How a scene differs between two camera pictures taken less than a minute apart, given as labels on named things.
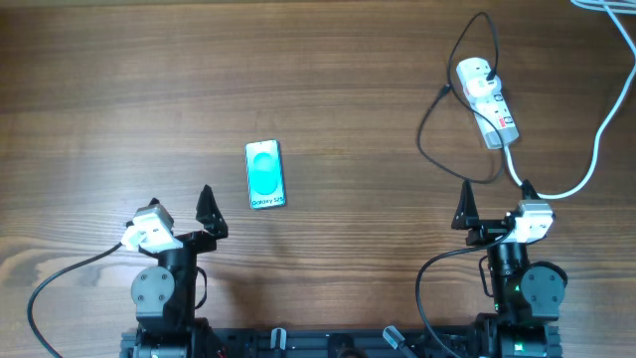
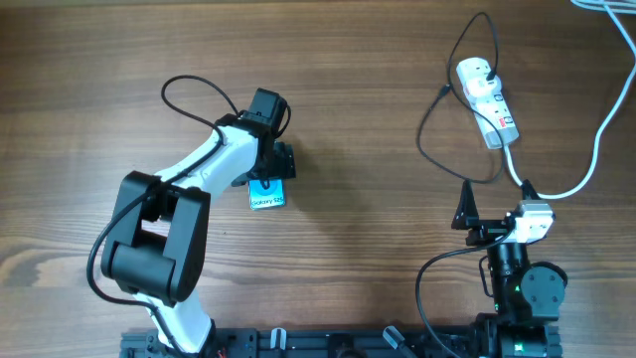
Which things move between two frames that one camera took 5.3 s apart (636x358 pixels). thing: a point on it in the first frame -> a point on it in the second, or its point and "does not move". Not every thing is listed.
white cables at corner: (609, 6) does not move
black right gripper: (467, 218) does not move
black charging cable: (467, 104) does not move
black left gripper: (213, 224) -> (284, 162)
